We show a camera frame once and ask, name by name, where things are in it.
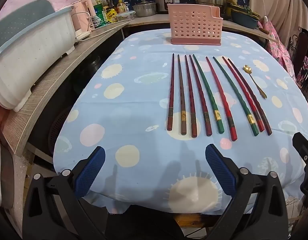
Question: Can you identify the pink floral cloth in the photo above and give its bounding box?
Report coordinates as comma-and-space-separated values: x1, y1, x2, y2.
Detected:
257, 20, 298, 80

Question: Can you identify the blue planet print tablecloth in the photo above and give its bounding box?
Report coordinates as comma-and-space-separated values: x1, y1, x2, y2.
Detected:
53, 29, 308, 215

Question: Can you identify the pink electric kettle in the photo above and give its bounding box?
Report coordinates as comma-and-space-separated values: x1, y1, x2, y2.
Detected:
80, 0, 96, 30

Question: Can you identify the grey-blue drainer lid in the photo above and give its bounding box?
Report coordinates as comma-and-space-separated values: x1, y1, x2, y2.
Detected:
0, 0, 56, 55

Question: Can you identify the light counter board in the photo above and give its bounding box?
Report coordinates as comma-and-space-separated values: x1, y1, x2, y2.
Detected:
124, 12, 279, 43

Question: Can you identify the pink perforated utensil basket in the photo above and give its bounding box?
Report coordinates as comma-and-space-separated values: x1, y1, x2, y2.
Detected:
167, 4, 223, 46

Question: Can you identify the grey wood counter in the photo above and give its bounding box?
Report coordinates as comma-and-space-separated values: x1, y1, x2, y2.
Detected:
1, 20, 131, 155

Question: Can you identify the bright red chopstick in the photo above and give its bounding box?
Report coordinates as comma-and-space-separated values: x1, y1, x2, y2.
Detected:
222, 56, 265, 133
205, 56, 238, 141

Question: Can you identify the beige curtain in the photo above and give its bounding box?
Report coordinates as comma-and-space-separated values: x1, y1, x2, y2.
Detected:
249, 0, 308, 48

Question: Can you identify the green chopstick with gold band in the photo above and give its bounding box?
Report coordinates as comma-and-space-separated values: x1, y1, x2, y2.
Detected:
192, 54, 225, 134
212, 56, 259, 137

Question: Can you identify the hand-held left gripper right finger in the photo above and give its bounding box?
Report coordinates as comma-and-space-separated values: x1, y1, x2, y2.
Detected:
204, 144, 289, 240

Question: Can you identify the blue plastic basin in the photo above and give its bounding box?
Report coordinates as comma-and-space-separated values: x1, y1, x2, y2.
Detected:
230, 9, 260, 29

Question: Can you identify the brown chopstick with gold band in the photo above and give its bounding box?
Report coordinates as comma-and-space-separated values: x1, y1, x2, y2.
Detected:
177, 54, 186, 135

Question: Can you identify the dark maroon chopstick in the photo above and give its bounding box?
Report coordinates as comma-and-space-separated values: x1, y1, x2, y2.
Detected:
227, 57, 273, 136

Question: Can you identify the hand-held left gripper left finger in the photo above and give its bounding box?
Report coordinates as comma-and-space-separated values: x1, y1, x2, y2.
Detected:
22, 146, 109, 240

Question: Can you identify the steel pot with glass lid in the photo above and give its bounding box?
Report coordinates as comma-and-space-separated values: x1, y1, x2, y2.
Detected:
133, 0, 157, 17

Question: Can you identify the dark metal chair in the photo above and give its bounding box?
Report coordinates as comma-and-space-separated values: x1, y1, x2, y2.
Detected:
289, 31, 308, 80

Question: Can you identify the yellow soap bottle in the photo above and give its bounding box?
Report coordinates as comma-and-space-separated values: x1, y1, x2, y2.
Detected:
117, 0, 128, 14

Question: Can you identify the white power cord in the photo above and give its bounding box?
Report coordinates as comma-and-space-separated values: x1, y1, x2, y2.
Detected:
76, 21, 131, 40

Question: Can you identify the small gold spoon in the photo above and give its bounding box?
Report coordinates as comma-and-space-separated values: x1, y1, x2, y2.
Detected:
242, 65, 268, 99

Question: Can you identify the white dish drainer tub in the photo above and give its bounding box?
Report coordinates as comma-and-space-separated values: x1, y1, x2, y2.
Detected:
0, 5, 77, 113

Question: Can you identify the glass food container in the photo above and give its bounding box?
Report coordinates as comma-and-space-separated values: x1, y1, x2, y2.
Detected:
116, 10, 136, 22

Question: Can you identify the yellow packet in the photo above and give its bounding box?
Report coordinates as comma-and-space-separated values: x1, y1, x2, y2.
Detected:
105, 7, 118, 23

